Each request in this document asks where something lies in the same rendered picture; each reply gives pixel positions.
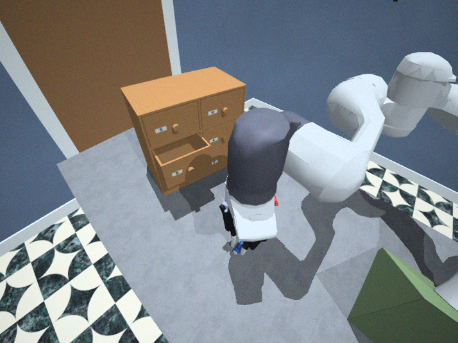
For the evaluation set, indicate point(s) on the brown wooden drawer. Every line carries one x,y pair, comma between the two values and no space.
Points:
219,160
183,159
219,136
171,124
220,108
182,184

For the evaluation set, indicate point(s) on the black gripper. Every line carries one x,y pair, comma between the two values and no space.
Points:
229,226

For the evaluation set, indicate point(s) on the blue aa battery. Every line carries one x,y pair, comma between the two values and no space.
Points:
238,248

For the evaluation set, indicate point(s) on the brown wooden chest of drawers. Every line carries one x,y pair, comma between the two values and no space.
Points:
153,96

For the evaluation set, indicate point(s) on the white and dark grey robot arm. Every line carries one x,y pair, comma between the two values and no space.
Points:
330,168

